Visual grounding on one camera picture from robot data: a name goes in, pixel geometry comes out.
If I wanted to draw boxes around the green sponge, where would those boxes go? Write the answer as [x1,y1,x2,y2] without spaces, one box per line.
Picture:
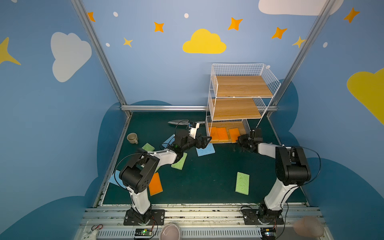
[142,143,155,152]
[171,153,188,170]
[235,172,250,195]

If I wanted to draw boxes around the white wire wooden shelf rack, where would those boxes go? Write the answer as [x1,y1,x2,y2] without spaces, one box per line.
[206,63,281,144]

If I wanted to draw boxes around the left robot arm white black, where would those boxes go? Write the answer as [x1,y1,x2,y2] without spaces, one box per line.
[119,131,212,217]

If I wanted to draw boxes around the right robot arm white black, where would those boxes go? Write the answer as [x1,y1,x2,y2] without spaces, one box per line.
[236,129,314,224]

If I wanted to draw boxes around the blue sponge near shelf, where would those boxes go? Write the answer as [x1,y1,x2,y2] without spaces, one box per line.
[196,144,216,157]

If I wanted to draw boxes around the blue sponge left centre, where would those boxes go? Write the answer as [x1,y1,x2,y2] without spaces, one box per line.
[161,134,175,149]

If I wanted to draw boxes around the silver metal scoop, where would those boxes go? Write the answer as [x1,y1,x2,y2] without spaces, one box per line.
[168,120,190,126]

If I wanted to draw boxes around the beige ceramic mug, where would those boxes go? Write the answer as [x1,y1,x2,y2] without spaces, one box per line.
[127,133,139,145]

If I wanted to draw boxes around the blue sponge at left edge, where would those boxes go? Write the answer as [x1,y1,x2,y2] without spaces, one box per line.
[109,170,127,190]

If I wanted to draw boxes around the pink bowl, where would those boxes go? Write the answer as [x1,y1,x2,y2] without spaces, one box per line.
[159,223,182,240]

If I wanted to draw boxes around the right green circuit board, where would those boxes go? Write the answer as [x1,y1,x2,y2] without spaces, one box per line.
[260,228,276,240]

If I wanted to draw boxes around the green circuit board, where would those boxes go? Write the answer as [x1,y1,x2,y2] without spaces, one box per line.
[134,228,153,240]
[260,228,276,240]

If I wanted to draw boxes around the left green circuit board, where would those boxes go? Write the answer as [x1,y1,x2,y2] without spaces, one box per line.
[134,228,153,240]

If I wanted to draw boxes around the white power plug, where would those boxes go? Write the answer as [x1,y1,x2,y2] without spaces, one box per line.
[80,230,99,240]

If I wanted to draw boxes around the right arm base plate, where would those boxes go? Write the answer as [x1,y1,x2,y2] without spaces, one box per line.
[240,208,285,225]

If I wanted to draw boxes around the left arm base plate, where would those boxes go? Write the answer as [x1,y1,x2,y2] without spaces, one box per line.
[123,208,165,226]

